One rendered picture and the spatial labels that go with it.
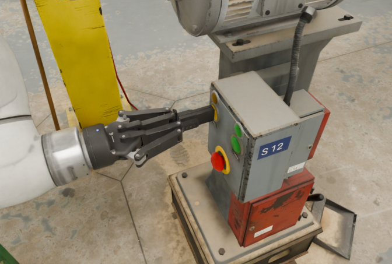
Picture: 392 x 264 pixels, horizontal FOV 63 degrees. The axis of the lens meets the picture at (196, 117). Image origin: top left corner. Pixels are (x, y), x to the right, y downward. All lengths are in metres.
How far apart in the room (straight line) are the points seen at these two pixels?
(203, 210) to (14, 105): 0.98
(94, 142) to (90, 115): 1.44
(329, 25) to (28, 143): 0.69
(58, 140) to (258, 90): 0.35
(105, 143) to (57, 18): 1.16
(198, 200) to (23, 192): 0.95
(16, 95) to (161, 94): 1.84
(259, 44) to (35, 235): 1.45
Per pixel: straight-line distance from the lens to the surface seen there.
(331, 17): 0.89
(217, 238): 1.33
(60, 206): 1.86
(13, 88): 0.56
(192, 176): 1.46
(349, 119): 2.37
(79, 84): 1.83
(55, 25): 1.66
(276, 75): 0.78
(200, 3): 0.62
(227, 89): 0.59
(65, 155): 0.54
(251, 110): 0.55
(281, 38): 0.76
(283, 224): 1.29
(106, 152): 0.54
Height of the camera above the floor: 1.49
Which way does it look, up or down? 44 degrees down
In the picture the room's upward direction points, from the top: straight up
